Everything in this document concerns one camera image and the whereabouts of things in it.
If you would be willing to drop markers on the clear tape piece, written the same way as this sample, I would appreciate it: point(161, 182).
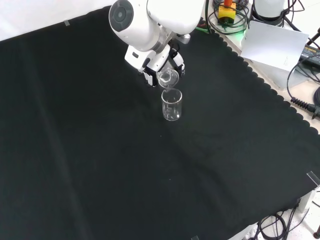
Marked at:
point(194, 237)
point(313, 178)
point(66, 22)

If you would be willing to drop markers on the yellow stop button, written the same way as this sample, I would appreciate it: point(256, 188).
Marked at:
point(227, 12)

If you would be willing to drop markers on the black bench cloth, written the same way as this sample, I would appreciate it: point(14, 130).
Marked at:
point(100, 150)

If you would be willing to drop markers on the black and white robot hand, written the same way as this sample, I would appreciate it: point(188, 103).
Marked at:
point(140, 58)

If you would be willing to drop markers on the white cylindrical device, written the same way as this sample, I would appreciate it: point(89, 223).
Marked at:
point(268, 8)

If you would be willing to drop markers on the pale board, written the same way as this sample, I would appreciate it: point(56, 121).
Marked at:
point(272, 45)

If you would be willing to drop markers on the clear glass beaker with water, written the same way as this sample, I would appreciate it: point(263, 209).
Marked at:
point(168, 78)

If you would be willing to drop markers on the black power adapter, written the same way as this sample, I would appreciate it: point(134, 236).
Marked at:
point(310, 52)

